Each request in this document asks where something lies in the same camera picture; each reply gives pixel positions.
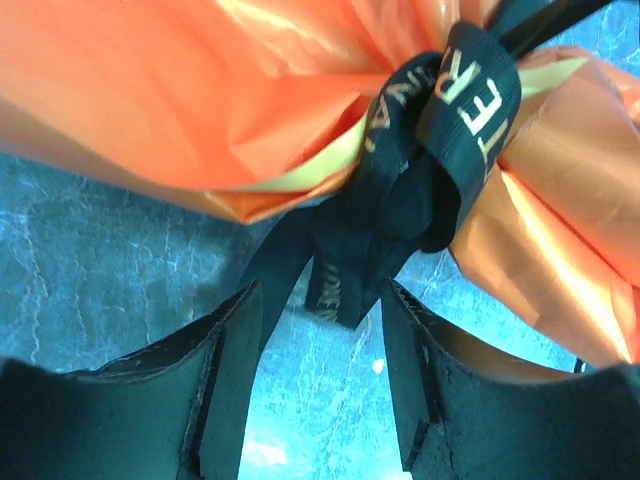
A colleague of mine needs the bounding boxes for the black ribbon with gold text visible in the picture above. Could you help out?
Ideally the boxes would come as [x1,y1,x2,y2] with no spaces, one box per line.
[244,1,602,342]

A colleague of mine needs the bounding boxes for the orange flower bouquet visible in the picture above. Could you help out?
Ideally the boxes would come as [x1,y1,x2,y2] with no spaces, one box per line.
[1,1,639,367]

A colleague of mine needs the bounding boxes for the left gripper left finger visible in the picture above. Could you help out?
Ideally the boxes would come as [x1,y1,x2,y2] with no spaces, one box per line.
[1,283,262,480]

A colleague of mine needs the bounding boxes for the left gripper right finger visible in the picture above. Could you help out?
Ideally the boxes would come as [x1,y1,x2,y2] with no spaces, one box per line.
[382,281,639,479]

